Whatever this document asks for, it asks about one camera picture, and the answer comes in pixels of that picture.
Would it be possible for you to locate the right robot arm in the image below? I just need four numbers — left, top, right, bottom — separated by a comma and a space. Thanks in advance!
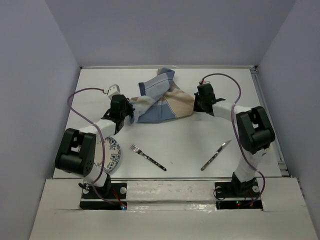
193, 83, 276, 201

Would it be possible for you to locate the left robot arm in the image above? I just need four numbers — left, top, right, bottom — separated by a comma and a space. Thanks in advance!
54, 94, 134, 198

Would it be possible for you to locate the blue floral ceramic plate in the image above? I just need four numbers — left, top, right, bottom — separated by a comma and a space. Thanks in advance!
94, 137, 121, 174

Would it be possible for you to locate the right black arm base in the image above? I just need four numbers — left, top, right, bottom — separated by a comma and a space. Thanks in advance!
213, 180, 263, 210

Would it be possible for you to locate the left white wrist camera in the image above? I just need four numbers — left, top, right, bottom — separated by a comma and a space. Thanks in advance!
107, 84, 121, 100

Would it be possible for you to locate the blue beige plaid cloth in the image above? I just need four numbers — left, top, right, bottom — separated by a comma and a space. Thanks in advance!
129, 68, 195, 125

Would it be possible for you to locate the silver fork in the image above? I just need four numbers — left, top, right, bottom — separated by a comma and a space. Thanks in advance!
130, 144, 167, 172

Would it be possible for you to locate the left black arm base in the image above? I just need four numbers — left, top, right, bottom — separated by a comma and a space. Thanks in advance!
78, 181, 128, 211

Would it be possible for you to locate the silver table knife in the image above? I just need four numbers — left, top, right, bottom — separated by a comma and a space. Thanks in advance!
200, 139, 232, 171

